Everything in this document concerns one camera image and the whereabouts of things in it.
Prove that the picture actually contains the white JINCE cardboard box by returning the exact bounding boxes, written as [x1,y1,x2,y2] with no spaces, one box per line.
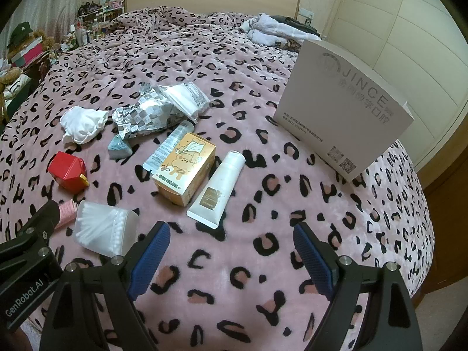
[274,40,414,181]

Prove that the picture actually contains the silver checkered foil bag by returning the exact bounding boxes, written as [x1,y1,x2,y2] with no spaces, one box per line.
[112,83,186,140]

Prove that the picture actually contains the orange Butter Bear box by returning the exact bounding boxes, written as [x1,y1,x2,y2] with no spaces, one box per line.
[153,132,216,207]

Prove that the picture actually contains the white wardrobe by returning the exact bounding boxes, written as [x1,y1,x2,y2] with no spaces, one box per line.
[328,0,467,170]

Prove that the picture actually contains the green cap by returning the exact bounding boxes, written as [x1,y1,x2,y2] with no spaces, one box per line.
[8,21,32,48]

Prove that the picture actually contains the white cylindrical spray bottle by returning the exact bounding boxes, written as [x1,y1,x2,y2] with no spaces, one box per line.
[143,121,194,174]

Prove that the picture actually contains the wall socket with plug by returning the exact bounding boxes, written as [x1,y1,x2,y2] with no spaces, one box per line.
[298,6,314,22]

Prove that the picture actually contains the folded white towel clothes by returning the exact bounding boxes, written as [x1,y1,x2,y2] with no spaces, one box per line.
[240,13,321,48]

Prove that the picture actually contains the pink leopard print blanket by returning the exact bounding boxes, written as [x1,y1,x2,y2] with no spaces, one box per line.
[0,6,436,351]

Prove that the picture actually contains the cluttered side shelf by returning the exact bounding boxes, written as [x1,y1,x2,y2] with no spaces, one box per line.
[59,0,125,52]

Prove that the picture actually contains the clear bag of cotton pads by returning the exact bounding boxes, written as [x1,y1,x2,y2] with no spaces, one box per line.
[158,82,210,123]

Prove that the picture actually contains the cotton swab plastic box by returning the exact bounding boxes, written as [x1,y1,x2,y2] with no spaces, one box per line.
[73,200,139,257]

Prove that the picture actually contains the brown wooden door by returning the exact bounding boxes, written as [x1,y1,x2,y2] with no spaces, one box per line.
[421,151,467,294]

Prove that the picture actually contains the red house-shaped box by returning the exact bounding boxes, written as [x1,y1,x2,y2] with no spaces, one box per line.
[48,151,89,194]

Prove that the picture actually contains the crumpled white cloth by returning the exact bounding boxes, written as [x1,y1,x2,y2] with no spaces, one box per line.
[59,106,109,145]

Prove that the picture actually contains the pink thread spool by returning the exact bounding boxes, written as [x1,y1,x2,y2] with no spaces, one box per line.
[55,200,78,229]

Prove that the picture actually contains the white cream tube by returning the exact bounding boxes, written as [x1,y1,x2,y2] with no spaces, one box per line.
[186,151,245,229]

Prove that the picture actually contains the dark folded garment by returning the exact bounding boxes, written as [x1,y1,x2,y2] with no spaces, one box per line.
[272,15,321,37]

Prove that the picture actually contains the small blue-grey pouch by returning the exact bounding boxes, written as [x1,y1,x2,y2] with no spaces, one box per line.
[108,135,133,160]

